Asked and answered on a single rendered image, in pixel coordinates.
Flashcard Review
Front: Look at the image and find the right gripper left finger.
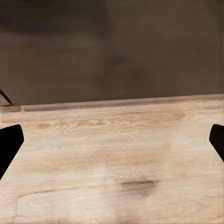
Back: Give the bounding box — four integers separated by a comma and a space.
0, 124, 24, 180

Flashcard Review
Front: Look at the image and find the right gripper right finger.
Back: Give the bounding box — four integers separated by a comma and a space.
209, 124, 224, 162

